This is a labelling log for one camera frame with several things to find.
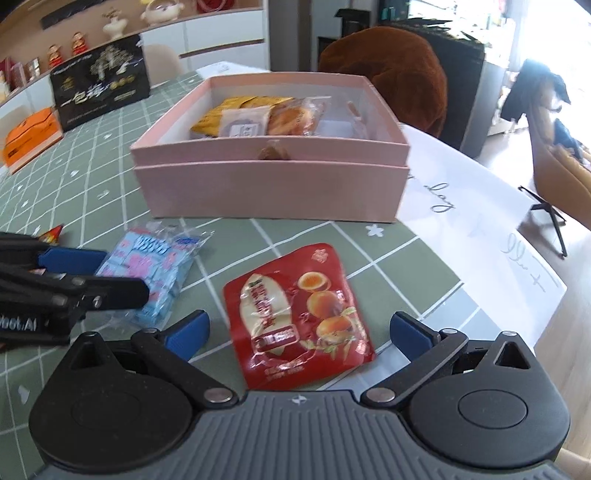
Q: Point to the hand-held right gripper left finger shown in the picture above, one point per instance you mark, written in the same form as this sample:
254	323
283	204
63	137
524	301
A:
187	334

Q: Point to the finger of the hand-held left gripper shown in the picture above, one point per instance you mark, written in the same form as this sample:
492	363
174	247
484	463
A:
115	293
74	261

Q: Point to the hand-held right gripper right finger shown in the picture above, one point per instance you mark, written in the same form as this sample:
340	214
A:
411	337

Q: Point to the blue snack packet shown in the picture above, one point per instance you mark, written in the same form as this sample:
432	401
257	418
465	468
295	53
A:
157	263

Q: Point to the red egg snack packet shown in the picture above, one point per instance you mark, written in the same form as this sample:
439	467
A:
295	318

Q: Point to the pink cardboard box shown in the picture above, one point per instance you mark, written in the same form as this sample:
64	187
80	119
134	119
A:
268	189

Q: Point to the yellow snack packet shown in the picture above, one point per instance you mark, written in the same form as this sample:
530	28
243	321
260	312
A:
207	122

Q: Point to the bread bun packet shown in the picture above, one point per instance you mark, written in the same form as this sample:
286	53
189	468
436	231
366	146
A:
291	119

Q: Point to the dark red snack packet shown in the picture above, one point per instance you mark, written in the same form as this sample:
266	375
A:
53	234

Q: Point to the green checked tablecloth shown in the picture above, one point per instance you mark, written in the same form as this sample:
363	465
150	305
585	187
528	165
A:
415	258

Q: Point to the orange box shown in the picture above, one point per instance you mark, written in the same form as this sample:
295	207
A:
32	136

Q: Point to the white script tablecloth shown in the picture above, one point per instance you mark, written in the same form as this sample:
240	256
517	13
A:
461	207

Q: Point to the black plum gift box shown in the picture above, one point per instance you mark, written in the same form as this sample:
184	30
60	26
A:
101	83

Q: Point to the red figurine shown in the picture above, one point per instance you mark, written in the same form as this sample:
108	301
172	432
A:
55	55
79	44

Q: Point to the beige chair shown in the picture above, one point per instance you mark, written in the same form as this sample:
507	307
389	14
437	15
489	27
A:
161	62

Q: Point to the orange armchair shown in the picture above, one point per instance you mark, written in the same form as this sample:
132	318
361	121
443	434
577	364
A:
558	170

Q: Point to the white vase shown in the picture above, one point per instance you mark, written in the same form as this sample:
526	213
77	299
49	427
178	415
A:
113	23

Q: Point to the large black box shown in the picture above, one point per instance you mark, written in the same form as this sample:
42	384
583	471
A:
461	92

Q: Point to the white round pot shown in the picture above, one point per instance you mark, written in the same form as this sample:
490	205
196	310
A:
157	11

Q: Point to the white sideboard cabinet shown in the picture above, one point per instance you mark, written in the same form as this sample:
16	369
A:
221	41

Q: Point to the brown plush chair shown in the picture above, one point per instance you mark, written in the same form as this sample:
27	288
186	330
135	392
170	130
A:
392	64

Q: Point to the dark clothing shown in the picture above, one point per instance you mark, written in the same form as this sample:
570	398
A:
531	87

